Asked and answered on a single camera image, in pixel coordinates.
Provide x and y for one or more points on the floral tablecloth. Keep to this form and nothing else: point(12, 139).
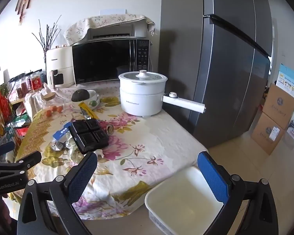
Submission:
point(142, 146)

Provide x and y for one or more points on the blue white carton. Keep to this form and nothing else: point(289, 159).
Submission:
point(61, 131)

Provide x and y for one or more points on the grey refrigerator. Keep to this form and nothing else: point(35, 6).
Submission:
point(186, 66)

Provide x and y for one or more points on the dried branches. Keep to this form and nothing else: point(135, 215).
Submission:
point(49, 34)

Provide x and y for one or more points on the crushed red can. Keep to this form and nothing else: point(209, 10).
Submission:
point(110, 129)

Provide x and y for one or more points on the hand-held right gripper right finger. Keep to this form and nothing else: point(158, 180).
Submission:
point(213, 176)

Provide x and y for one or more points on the floral cloth cover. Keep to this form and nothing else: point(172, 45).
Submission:
point(78, 28)

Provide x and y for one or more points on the white bowl with green squash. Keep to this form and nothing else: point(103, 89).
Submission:
point(94, 104)

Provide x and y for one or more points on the blue white paper box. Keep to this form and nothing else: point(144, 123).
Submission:
point(288, 80)

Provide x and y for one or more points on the black plastic tray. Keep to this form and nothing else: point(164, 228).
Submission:
point(88, 137)

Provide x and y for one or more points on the cream air fryer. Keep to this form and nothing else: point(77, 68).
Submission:
point(61, 61)

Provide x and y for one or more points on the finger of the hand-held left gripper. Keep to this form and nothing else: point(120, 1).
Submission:
point(3, 149)
point(27, 161)

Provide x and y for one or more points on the cardboard box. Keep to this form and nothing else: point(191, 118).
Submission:
point(279, 105)
point(264, 134)

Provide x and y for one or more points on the red label jar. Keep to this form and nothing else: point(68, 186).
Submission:
point(36, 83)

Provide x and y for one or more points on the red packets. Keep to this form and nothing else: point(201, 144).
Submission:
point(0, 110)

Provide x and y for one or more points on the white electric pot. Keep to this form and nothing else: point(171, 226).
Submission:
point(139, 98)

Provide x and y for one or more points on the white ceramic bowl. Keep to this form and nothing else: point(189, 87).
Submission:
point(93, 95)

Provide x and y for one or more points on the white wrapper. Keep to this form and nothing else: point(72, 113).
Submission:
point(69, 143)

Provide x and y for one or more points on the yellow packet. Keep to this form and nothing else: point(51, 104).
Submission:
point(88, 111)

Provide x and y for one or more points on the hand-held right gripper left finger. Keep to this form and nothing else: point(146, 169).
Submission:
point(84, 173)

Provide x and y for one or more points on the green pumpkin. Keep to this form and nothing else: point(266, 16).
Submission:
point(80, 96)

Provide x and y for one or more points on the glass jar wooden lid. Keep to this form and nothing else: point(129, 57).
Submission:
point(50, 98)

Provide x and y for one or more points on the row of spice jars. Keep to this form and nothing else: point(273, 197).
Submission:
point(23, 87)

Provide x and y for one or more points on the white plastic bin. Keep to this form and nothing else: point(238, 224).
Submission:
point(186, 195)

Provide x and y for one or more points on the black microwave oven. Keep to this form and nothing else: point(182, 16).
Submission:
point(100, 61)

